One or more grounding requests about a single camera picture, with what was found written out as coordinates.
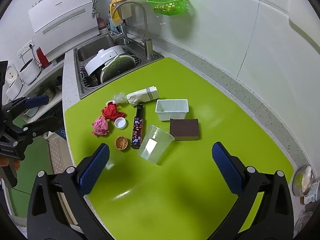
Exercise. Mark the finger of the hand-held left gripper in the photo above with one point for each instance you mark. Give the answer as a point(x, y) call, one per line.
point(50, 123)
point(37, 100)

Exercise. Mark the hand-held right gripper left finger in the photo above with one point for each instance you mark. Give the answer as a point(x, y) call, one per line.
point(95, 170)

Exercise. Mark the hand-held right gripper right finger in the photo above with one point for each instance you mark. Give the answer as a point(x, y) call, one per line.
point(227, 170)

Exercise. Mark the black colourful patterned case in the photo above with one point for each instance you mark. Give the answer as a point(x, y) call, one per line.
point(137, 130)

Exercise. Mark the red paper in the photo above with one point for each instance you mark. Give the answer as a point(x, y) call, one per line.
point(111, 111)

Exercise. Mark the person's left hand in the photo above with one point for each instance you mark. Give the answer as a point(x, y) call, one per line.
point(5, 162)

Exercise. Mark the white pot shelf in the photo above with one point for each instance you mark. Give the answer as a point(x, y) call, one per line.
point(50, 72)

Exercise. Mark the white rice cooker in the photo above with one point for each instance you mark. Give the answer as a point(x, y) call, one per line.
point(12, 82)

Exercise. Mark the brown walnut shell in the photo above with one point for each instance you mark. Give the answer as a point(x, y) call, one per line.
point(121, 143)

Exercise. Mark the green cabinet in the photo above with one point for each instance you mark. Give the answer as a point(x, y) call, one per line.
point(32, 175)

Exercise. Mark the pink crumpled paper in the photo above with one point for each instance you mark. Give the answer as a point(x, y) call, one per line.
point(100, 126)

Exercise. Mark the white bottle cap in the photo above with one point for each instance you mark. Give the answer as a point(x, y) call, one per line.
point(120, 123)

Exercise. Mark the brown sponge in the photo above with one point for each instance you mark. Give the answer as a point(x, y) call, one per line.
point(183, 128)

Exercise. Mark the clear plastic cup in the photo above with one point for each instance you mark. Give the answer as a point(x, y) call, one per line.
point(155, 145)

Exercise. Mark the white cooker lid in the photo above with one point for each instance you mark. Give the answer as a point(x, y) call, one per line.
point(100, 62)

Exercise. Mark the clear plastic wrapper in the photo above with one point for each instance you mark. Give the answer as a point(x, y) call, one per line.
point(120, 97)

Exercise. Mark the round glass jar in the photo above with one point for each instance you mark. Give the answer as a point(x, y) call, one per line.
point(302, 180)

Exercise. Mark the green table mat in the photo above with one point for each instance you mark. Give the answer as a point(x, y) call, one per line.
point(212, 92)

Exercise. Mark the white plastic tray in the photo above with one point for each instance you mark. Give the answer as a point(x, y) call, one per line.
point(172, 110)

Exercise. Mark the round pot lid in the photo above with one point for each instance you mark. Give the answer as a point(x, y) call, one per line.
point(117, 66)

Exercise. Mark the labelled bottle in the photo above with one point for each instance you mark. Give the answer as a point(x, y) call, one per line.
point(312, 192)

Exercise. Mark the rolled white paper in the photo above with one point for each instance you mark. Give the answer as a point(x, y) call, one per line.
point(142, 95)

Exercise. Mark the pink bottle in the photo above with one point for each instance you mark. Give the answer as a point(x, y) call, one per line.
point(102, 26)

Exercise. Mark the blue dish soap bottle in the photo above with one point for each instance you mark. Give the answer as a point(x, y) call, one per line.
point(112, 25)

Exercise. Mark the chrome mixer faucet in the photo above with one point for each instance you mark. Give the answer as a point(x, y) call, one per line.
point(96, 0)

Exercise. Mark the chrome gooseneck faucet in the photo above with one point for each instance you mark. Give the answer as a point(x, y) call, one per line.
point(148, 47)

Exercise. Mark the green plastic basket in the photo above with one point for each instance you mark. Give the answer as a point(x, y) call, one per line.
point(165, 7)

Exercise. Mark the wall socket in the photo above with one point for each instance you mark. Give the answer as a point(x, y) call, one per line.
point(26, 47)

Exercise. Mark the white wall appliance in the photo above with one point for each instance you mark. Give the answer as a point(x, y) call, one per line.
point(62, 12)

